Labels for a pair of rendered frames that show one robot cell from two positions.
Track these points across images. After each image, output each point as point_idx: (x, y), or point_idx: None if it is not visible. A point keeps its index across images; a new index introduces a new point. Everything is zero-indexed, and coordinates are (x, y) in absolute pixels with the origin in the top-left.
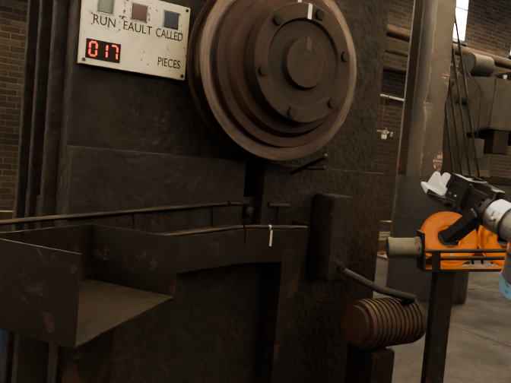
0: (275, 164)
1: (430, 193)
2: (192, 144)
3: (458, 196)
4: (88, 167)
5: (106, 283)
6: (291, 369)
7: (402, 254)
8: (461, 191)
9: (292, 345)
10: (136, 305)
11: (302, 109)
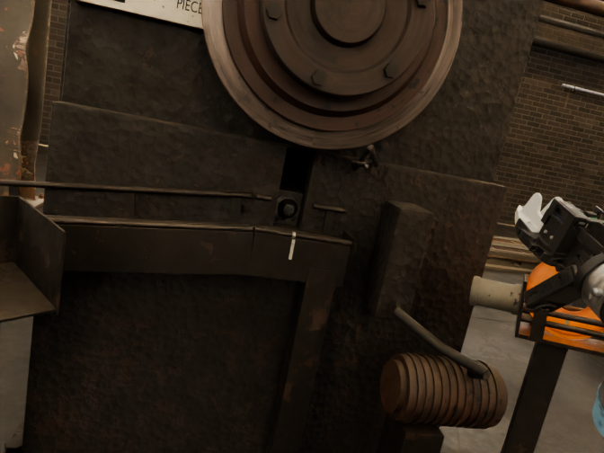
0: (331, 154)
1: (519, 226)
2: (224, 116)
3: (555, 239)
4: (71, 128)
5: (18, 272)
6: (328, 410)
7: (489, 306)
8: (561, 231)
9: (312, 387)
10: None
11: (337, 75)
